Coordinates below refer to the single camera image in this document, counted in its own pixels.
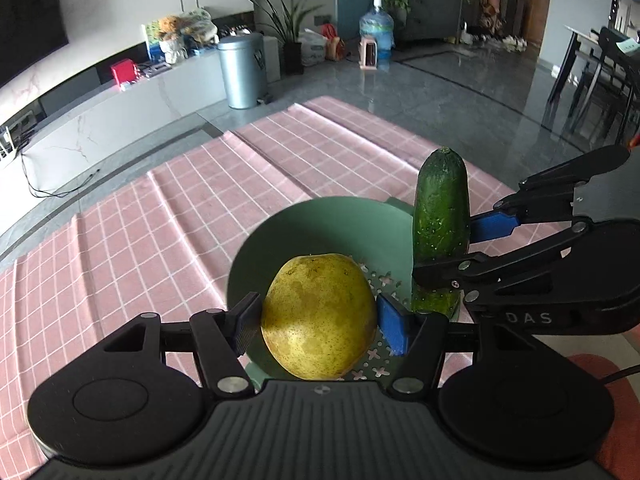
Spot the grey metal trash bin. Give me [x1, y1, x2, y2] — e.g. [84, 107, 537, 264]
[218, 32, 268, 110]

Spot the blue water jug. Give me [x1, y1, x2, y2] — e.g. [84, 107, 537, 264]
[359, 0, 395, 60]

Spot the dark grey cabinet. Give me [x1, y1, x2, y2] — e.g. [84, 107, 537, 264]
[402, 0, 462, 41]

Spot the green cucumber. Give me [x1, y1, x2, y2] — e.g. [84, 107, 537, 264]
[410, 145, 471, 317]

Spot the black dining chair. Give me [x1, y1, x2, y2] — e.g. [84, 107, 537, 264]
[570, 27, 639, 144]

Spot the decorative round fan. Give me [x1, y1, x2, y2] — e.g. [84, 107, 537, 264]
[180, 8, 219, 46]

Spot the teddy bear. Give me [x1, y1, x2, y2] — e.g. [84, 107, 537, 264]
[158, 15, 186, 65]

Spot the black wall television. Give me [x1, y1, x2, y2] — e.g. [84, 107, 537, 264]
[0, 0, 68, 86]

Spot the dining table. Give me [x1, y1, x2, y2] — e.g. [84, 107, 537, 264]
[547, 25, 599, 104]

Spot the red box on console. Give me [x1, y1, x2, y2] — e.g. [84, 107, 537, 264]
[111, 58, 139, 86]

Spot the white marble tv console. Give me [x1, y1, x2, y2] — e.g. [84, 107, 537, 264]
[0, 34, 281, 196]

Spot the green colander bowl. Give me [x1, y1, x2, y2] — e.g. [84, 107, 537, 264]
[227, 196, 413, 388]

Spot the white plastic bag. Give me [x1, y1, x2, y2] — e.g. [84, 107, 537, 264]
[299, 28, 328, 67]

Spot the black power cable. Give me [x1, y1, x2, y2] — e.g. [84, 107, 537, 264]
[14, 144, 101, 200]

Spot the yellow-green pear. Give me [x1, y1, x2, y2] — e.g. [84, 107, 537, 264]
[260, 254, 378, 380]

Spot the pink checkered tablecloth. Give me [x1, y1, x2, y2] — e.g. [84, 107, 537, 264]
[0, 95, 566, 476]

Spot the potted long-leaf plant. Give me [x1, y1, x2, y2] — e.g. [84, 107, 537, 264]
[248, 0, 322, 75]

